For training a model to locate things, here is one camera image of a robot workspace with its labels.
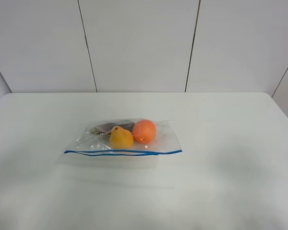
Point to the clear zip bag blue seal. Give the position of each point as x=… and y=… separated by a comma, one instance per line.
x=92, y=148

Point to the orange fruit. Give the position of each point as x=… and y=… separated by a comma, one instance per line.
x=144, y=131

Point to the yellow pear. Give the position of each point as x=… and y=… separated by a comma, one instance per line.
x=121, y=138

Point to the dark purple eggplant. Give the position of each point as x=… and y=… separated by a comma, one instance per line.
x=107, y=127

